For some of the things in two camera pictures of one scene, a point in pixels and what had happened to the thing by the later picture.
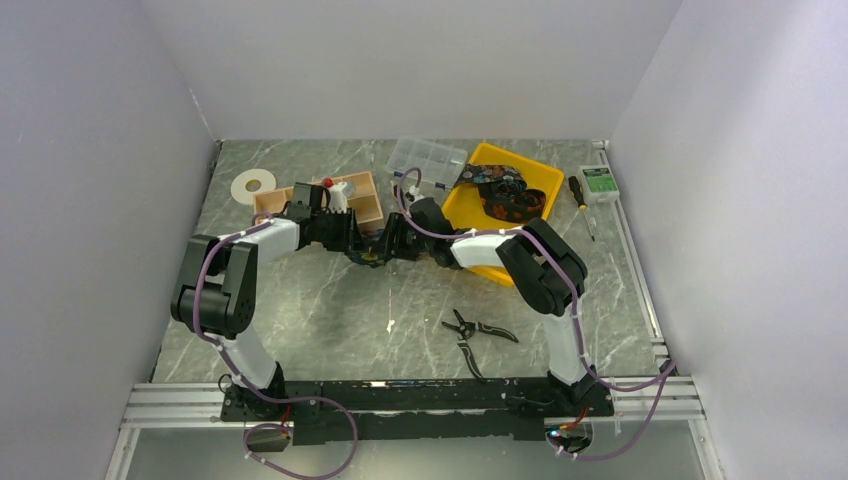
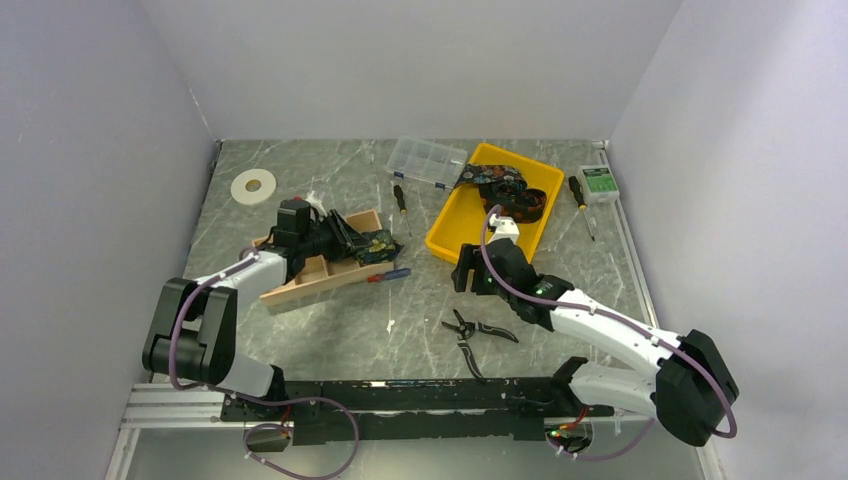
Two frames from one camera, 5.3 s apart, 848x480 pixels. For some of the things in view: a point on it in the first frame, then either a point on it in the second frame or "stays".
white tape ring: x=238 y=187 stays
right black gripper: x=395 y=228 to x=470 y=258
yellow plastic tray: x=465 y=208 stays
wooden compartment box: x=364 y=201 to x=318 y=274
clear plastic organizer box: x=439 y=163 stays
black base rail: x=412 y=411 stays
